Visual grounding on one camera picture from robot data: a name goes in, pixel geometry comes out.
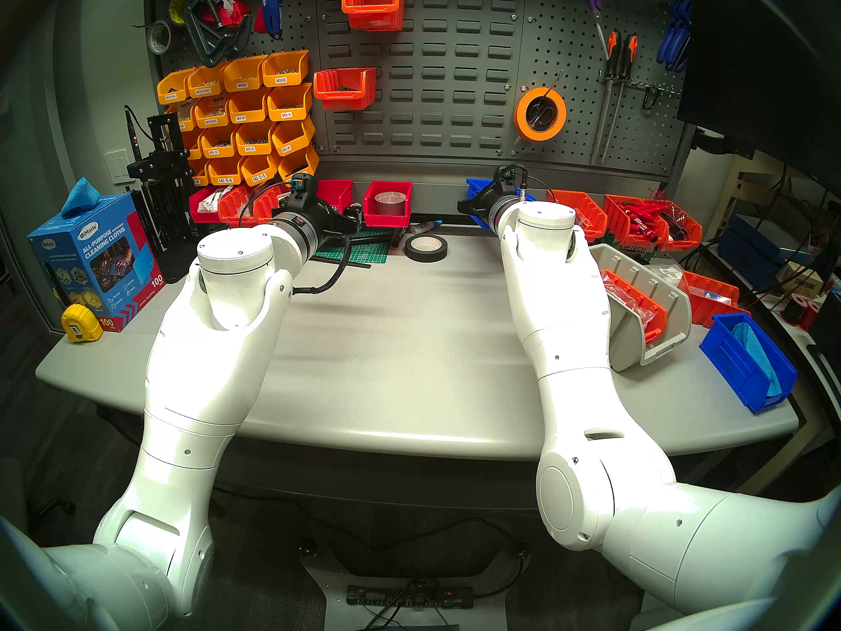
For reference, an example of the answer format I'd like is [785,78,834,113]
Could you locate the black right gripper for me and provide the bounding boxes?
[457,186,508,228]

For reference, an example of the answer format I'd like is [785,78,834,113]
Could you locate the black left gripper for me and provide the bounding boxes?
[314,199,363,241]

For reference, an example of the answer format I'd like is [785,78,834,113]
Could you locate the large blue storage bin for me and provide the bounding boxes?
[466,178,536,233]

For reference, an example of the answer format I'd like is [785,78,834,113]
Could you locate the red bin holding tape roll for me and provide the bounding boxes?
[363,180,414,229]

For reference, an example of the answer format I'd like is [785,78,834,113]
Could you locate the clear bag of red parts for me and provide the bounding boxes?
[603,278,658,329]

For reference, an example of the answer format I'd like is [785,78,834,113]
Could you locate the orange bin holding plastic bag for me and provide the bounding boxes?
[599,269,669,346]

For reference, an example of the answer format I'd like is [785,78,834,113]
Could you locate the large grey storage bin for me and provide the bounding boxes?
[588,243,693,373]

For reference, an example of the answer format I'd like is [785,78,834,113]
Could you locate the red and white tool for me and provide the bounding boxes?
[197,0,250,29]

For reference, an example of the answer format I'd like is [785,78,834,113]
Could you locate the red bin with card pack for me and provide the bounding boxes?
[315,179,356,214]

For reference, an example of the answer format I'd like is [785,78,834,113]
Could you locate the green cutting mat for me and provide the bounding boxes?
[314,225,397,264]

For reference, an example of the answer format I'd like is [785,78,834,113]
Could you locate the black tape roll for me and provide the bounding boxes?
[405,234,449,264]

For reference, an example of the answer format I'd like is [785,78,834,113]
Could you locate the yellow bin labelled M4-0.7 HEX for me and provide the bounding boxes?
[277,146,321,183]

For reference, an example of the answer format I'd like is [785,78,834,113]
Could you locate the red bin with screw bag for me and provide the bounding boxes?
[253,182,293,228]

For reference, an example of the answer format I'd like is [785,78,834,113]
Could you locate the yellow bin labelled M3-6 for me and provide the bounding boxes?
[271,116,317,157]

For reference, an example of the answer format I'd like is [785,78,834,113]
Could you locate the yellow bin labelled M2.5-5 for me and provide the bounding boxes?
[240,152,281,187]

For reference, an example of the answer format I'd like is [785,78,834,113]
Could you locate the orange masking tape roll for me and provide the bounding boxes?
[514,87,568,142]

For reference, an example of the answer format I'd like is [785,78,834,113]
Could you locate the orange bin with glue bottles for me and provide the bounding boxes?
[549,189,608,244]

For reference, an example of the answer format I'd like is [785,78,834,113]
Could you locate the red bin with clear bag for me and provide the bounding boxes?
[217,185,258,229]

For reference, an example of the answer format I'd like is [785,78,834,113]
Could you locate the yellow bin labelled M3-8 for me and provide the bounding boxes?
[235,120,277,157]

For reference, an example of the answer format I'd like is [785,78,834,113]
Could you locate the yellow bin labelled M3-4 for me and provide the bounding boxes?
[266,83,314,123]

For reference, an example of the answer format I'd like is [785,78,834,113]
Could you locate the grey pegboard with hand tools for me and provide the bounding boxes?
[509,0,691,177]

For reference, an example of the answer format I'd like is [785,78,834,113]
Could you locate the yellow bin labelled M2.5-6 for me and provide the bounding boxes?
[206,156,245,187]

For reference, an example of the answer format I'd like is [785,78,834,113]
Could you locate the red bin with white bag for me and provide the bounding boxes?
[189,187,222,225]

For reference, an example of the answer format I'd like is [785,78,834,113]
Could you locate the orange bin with red pliers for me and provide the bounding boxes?
[602,194,664,249]

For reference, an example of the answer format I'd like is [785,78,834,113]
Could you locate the yellow bin labelled M4-6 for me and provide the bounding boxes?
[227,88,271,126]

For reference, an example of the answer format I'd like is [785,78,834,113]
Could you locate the yellow bin labelled M3-12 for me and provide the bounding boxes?
[200,126,239,159]

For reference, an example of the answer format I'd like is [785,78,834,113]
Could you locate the yellow bin labelled M3X6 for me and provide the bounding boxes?
[261,49,310,89]

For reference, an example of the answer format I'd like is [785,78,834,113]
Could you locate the yellow bin labelled M4X4X6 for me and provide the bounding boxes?
[194,95,232,129]

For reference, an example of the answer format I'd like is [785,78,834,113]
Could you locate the black metal stand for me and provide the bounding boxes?
[127,114,206,284]

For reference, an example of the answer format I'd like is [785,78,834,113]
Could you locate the yellow bin labelled M3X8 BAD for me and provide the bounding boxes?
[186,63,229,99]

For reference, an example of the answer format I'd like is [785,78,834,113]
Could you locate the grey pegboard with yellow bins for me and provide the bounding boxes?
[146,0,324,177]

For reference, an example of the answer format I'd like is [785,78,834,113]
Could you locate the metal hook rack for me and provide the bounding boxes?
[599,71,683,99]

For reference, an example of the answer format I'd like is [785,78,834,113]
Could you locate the blue cleaning cloths box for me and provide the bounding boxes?
[28,193,165,333]

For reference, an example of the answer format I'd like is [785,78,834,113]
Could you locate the orange bin with blue card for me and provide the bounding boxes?
[677,270,750,328]

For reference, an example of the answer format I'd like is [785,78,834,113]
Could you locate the blue spring clamps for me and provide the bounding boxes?
[656,0,694,73]

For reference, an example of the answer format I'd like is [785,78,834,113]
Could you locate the blue cloth in box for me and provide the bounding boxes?
[61,177,102,220]

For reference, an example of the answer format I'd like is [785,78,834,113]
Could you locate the dark blue storage crate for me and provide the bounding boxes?
[718,214,786,283]

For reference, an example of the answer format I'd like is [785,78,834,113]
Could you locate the yellow tape measure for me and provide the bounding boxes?
[61,304,104,344]

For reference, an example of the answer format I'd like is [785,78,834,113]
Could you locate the blue bin holding cloth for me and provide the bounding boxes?
[698,313,799,414]

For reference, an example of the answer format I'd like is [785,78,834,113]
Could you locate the black monitor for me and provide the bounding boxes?
[677,0,841,200]

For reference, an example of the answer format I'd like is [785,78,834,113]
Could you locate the blue microfibre cloth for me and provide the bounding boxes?
[733,322,784,398]

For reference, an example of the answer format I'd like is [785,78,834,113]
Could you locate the small cardboard box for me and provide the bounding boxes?
[779,262,826,300]

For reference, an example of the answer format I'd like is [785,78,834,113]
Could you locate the red thread spool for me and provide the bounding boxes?
[781,292,819,329]

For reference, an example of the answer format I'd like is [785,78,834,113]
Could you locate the black power strip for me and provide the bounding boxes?
[346,584,475,611]

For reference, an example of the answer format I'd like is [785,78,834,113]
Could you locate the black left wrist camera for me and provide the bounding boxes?
[288,173,319,210]

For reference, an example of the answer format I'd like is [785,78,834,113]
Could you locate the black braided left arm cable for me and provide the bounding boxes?
[291,234,353,296]

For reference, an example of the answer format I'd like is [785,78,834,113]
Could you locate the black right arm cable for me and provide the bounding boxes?
[519,165,558,204]

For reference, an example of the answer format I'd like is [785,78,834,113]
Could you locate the metal wire peg hook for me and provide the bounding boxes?
[529,70,564,128]

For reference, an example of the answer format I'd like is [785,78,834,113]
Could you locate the orange wall bin with contents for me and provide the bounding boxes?
[313,68,378,112]

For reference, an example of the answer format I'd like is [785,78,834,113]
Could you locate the grey louvered wall panel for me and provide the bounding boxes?
[315,0,526,165]

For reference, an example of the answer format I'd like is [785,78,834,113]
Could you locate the empty orange wall bin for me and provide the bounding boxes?
[341,0,407,32]

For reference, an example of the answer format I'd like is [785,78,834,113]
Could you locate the flat file orange handle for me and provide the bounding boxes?
[591,30,622,165]

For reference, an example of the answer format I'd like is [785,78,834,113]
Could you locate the round file orange handle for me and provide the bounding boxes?
[601,34,639,164]

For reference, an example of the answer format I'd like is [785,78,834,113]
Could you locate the black probe with cable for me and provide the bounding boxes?
[124,105,148,165]

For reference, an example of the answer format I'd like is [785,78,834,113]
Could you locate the white wall switch plate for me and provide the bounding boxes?
[106,149,134,187]

